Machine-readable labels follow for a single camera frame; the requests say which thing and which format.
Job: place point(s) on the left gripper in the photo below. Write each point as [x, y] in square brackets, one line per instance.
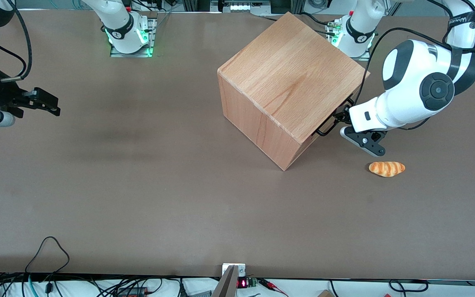
[342, 116]

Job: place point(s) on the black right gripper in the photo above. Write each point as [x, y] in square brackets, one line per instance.
[3, 94]

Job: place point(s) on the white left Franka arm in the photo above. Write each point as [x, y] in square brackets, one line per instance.
[410, 66]

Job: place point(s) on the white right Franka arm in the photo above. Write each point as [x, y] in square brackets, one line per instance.
[118, 24]

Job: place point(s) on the wooden drawer cabinet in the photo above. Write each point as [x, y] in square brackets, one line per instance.
[287, 82]

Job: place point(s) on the orange toy bread loaf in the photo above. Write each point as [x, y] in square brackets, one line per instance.
[386, 168]

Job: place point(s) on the white power strip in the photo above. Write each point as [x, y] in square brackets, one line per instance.
[245, 6]

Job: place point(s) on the red clip lead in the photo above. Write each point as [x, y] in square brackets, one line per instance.
[272, 286]

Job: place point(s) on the red LED display module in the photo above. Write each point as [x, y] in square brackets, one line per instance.
[243, 283]

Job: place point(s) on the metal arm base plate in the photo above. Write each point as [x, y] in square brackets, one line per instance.
[331, 37]
[151, 39]

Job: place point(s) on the white mount bracket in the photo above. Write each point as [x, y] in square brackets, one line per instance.
[241, 270]

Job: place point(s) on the wooden camera mount bar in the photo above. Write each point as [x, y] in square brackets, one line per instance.
[226, 284]

